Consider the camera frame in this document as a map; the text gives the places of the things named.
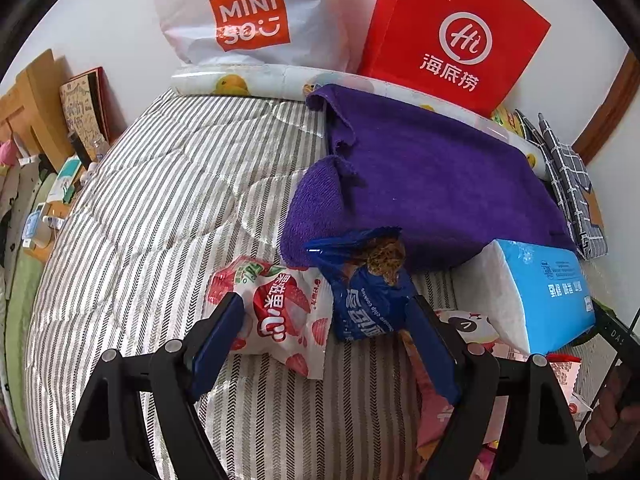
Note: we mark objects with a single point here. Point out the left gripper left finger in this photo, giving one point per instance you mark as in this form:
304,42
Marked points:
110,438

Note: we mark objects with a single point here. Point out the pink snack bag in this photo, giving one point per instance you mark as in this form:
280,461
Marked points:
436,412

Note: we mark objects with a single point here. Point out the white panda snack bag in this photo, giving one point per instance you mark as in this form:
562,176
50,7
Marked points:
475,328

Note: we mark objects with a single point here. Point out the strawberry white snack bag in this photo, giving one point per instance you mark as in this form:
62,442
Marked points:
287,312

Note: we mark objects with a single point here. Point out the blue cookie snack bag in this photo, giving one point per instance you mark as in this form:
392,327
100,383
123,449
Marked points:
368,279

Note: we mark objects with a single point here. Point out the person's right hand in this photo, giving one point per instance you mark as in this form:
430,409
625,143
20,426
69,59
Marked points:
610,428

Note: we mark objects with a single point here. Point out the blue tissue pack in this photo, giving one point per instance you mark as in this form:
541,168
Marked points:
535,297

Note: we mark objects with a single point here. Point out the blue checked folded cloth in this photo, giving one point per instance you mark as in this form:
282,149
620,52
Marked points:
571,188

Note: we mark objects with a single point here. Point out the green blanket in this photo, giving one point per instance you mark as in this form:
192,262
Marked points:
23,189

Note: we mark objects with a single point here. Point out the wooden bedside table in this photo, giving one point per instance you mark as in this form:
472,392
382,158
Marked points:
42,228

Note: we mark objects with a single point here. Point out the purple towel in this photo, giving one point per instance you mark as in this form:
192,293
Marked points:
450,188

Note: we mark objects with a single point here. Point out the striped grey mattress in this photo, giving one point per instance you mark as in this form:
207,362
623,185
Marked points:
195,182

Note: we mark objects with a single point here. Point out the framed picture board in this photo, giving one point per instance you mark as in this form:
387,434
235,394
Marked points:
83,99

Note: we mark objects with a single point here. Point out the wooden headboard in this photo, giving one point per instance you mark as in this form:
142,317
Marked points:
32,114

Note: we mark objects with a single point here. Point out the red paper shopping bag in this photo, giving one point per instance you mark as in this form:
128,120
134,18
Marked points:
466,52

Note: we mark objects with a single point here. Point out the white Miniso plastic bag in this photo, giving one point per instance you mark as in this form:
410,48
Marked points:
291,32

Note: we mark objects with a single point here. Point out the wooden door frame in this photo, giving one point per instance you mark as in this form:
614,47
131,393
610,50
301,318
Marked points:
612,110

